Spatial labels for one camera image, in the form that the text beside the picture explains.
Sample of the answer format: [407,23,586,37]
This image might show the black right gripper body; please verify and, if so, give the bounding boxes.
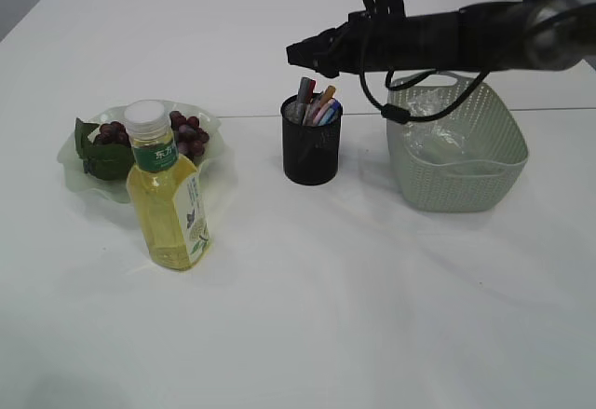
[286,12,405,78]

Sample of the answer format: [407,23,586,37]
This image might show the gold glitter pen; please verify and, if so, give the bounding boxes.
[315,86,336,110]

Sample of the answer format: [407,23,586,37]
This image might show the red glitter pen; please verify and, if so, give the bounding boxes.
[302,92,323,126]

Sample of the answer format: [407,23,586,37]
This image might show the blue scissors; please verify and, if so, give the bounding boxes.
[318,99,340,126]

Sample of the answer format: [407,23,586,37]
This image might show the silver glitter pen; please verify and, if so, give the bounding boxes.
[296,77,316,108]

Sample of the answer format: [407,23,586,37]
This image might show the pink scissors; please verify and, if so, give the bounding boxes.
[312,99,334,127]

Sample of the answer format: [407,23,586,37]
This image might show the clear plastic sheet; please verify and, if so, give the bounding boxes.
[404,88,466,164]

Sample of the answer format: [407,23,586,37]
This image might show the yellow tea bottle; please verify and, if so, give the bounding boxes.
[124,100,210,271]

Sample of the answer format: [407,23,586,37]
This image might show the purple artificial grape bunch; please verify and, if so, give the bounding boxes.
[74,110,211,181]

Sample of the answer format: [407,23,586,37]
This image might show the clear plastic ruler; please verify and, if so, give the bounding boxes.
[285,101,305,125]

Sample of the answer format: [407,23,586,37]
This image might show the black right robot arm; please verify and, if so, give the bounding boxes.
[286,0,595,78]

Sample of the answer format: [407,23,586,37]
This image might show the black mesh pen holder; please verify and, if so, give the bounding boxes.
[280,94,343,185]

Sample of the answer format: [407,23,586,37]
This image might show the light green plastic basket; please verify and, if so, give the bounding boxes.
[386,83,529,212]

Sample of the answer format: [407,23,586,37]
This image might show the frosted green wavy plate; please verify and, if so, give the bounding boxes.
[57,99,228,204]

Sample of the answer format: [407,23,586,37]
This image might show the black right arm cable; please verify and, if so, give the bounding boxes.
[358,12,596,124]

